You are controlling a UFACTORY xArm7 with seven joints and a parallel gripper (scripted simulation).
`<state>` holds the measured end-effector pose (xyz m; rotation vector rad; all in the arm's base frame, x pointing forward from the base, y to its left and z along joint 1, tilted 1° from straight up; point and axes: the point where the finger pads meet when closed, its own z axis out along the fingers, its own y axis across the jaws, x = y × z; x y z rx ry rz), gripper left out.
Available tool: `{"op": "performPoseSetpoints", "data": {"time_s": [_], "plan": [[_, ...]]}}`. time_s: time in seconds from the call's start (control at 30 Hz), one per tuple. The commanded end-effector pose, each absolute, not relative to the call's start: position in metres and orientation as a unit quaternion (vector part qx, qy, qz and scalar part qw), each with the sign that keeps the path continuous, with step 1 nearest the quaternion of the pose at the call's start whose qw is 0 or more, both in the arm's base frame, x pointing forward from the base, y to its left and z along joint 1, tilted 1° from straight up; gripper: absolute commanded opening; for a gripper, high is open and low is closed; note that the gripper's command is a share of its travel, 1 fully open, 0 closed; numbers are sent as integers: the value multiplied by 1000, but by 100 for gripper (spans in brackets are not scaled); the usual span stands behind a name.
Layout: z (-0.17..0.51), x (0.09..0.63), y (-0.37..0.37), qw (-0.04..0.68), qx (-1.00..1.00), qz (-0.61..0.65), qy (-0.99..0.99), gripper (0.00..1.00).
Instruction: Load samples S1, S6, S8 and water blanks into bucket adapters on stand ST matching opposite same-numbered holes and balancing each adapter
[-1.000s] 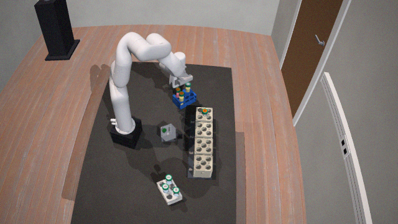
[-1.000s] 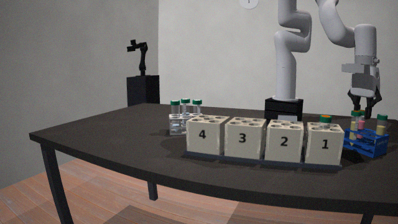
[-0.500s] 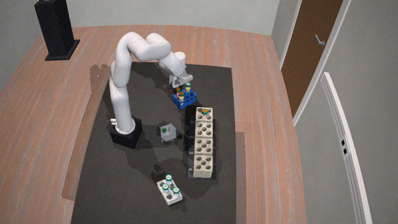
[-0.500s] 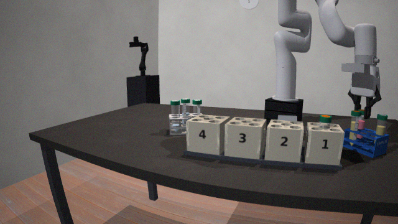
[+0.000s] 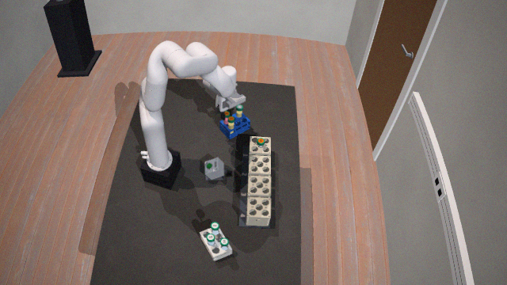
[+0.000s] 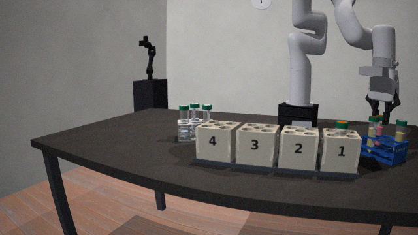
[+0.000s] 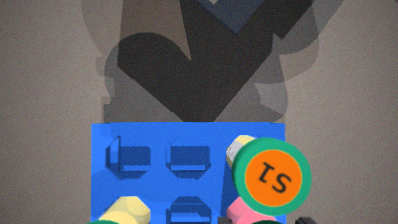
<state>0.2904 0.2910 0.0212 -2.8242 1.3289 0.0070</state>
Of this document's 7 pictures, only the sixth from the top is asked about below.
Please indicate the white bucket adapter with five holes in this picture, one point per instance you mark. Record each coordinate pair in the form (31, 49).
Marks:
(216, 140)
(340, 153)
(257, 144)
(298, 150)

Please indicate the blue tube rack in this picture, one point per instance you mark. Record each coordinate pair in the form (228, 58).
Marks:
(399, 153)

